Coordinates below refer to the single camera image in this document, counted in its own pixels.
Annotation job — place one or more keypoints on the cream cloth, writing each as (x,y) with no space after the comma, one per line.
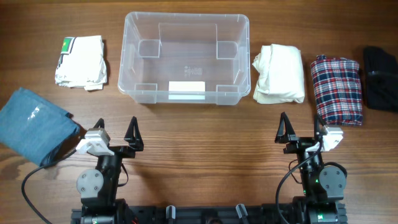
(281,76)

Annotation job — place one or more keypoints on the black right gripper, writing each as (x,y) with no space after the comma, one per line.
(281,137)

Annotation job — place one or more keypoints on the white label in container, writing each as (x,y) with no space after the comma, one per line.
(186,90)

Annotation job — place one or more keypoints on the red navy plaid shirt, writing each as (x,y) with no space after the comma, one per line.
(337,90)

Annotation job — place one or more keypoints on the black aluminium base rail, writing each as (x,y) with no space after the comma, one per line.
(266,213)

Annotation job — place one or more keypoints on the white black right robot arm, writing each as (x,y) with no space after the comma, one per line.
(323,183)

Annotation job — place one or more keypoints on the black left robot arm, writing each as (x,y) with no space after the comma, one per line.
(98,186)

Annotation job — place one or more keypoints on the black garment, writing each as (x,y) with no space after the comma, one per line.
(380,79)

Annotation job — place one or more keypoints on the blue denim jeans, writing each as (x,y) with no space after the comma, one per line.
(34,127)

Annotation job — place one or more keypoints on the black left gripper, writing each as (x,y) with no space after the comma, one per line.
(135,143)

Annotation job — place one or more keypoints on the clear plastic storage container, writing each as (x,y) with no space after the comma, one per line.
(160,47)

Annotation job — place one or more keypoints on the white shirt green tag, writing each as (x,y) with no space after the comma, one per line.
(82,64)

